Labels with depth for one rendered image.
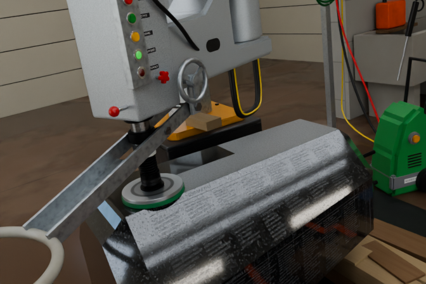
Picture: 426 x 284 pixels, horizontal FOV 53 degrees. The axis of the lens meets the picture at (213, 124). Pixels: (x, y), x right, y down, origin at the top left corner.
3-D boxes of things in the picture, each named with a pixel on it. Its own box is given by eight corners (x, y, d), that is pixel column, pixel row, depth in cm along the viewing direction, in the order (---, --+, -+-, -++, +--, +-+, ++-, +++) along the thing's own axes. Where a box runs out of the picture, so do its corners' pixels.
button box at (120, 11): (146, 82, 129) (128, -16, 121) (153, 82, 127) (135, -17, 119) (127, 89, 123) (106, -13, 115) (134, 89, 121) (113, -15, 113)
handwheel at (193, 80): (191, 96, 151) (184, 53, 146) (213, 97, 145) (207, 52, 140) (162, 108, 140) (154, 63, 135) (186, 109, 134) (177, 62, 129)
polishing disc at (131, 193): (161, 207, 135) (161, 204, 135) (109, 200, 145) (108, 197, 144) (194, 178, 153) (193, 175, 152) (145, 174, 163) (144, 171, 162)
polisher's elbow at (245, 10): (210, 42, 190) (204, -3, 184) (246, 35, 198) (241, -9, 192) (232, 44, 174) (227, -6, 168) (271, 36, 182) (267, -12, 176)
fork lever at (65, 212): (167, 104, 166) (162, 94, 163) (206, 107, 154) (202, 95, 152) (23, 235, 122) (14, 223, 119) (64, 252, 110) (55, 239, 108)
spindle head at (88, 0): (167, 96, 167) (146, -24, 154) (212, 98, 154) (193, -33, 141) (94, 126, 140) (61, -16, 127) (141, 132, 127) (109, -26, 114)
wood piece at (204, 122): (185, 125, 237) (184, 116, 236) (200, 120, 243) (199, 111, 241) (207, 131, 221) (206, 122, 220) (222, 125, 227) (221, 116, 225)
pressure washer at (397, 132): (406, 170, 318) (406, 54, 292) (441, 189, 285) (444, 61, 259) (364, 181, 311) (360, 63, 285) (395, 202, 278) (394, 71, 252)
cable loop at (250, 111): (259, 108, 206) (251, 42, 196) (265, 108, 204) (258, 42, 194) (233, 123, 189) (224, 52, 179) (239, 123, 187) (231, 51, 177)
